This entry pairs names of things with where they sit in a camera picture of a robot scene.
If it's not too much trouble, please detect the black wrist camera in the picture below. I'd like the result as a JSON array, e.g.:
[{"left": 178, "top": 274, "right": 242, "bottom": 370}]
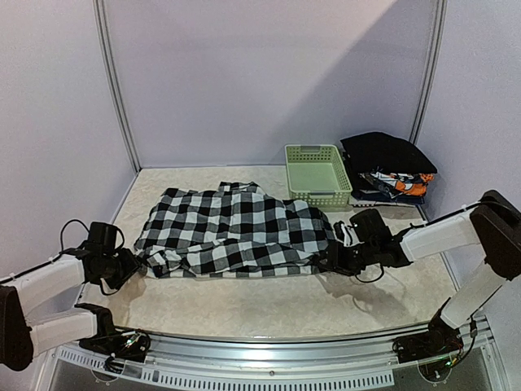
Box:
[
  {"left": 87, "top": 222, "right": 125, "bottom": 253},
  {"left": 333, "top": 209, "right": 392, "bottom": 247}
]

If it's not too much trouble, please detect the black white patterned garment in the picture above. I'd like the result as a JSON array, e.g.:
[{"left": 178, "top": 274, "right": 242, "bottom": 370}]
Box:
[{"left": 134, "top": 182, "right": 335, "bottom": 279}]

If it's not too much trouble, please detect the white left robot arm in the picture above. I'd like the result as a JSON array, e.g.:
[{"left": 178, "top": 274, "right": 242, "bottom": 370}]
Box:
[{"left": 1, "top": 248, "right": 150, "bottom": 371}]

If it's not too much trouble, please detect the corner wall post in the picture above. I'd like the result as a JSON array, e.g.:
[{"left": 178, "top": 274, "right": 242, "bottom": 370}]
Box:
[
  {"left": 409, "top": 0, "right": 448, "bottom": 145},
  {"left": 93, "top": 0, "right": 142, "bottom": 175}
]

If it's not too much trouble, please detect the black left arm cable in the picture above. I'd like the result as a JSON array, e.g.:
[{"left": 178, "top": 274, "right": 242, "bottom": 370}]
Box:
[{"left": 0, "top": 218, "right": 90, "bottom": 282}]

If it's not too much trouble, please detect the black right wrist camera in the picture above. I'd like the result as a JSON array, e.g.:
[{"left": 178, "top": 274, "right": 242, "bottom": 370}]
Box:
[{"left": 333, "top": 209, "right": 392, "bottom": 247}]

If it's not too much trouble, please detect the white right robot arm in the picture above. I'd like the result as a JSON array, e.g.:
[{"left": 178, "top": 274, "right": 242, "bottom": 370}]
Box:
[{"left": 319, "top": 190, "right": 520, "bottom": 355}]

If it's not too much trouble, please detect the black t-shirt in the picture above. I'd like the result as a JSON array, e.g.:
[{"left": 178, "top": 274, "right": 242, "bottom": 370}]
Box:
[{"left": 340, "top": 131, "right": 437, "bottom": 174}]

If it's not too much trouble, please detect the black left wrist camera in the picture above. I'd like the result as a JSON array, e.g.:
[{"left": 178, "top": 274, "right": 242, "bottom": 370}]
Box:
[{"left": 87, "top": 222, "right": 125, "bottom": 253}]

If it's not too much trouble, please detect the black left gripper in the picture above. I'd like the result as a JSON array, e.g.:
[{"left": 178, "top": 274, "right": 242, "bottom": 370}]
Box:
[{"left": 98, "top": 247, "right": 141, "bottom": 289}]

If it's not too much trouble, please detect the pale green plastic laundry basket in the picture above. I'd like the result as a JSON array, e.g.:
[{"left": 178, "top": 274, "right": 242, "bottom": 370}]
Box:
[{"left": 284, "top": 144, "right": 352, "bottom": 210}]

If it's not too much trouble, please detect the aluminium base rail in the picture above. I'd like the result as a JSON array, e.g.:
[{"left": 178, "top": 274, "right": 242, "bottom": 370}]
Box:
[{"left": 35, "top": 316, "right": 510, "bottom": 390}]

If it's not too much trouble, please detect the left corner wall post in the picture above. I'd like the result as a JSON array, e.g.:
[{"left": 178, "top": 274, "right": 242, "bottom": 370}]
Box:
[{"left": 93, "top": 0, "right": 142, "bottom": 175}]

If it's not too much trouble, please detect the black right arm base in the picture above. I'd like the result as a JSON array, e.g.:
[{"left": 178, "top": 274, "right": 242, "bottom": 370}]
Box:
[{"left": 392, "top": 300, "right": 478, "bottom": 367}]

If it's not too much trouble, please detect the dark folded clothes stack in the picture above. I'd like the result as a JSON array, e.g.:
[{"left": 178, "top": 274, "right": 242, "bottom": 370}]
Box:
[{"left": 343, "top": 152, "right": 424, "bottom": 207}]

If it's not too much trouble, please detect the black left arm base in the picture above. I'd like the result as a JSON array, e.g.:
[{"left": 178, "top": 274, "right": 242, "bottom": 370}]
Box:
[{"left": 75, "top": 304, "right": 151, "bottom": 362}]

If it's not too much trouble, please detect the right corner wall post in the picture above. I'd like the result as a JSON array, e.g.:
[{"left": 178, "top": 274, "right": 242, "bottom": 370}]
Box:
[{"left": 409, "top": 0, "right": 448, "bottom": 145}]

